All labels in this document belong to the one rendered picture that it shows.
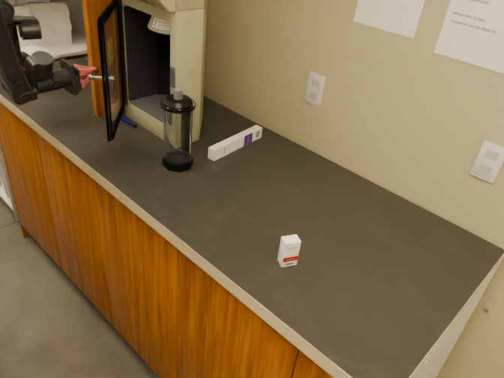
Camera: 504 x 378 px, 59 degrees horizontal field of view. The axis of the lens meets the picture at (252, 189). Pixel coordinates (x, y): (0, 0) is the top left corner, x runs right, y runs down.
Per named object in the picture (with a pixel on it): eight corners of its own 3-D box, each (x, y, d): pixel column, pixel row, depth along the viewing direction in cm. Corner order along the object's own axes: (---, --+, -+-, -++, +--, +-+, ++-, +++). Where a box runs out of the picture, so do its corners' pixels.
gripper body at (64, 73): (75, 63, 136) (52, 67, 131) (79, 94, 142) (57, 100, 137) (64, 57, 140) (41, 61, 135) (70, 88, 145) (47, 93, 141)
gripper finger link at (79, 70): (100, 64, 142) (73, 70, 136) (103, 85, 146) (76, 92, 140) (89, 58, 146) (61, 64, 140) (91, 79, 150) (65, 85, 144)
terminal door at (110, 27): (124, 106, 174) (117, -4, 152) (110, 143, 149) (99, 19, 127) (122, 106, 174) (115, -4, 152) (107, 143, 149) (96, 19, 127)
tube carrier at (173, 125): (184, 150, 158) (184, 93, 146) (199, 164, 151) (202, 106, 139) (155, 157, 152) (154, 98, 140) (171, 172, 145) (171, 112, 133)
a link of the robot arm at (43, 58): (2, 85, 131) (19, 104, 129) (1, 54, 122) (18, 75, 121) (41, 74, 139) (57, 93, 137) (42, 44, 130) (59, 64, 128)
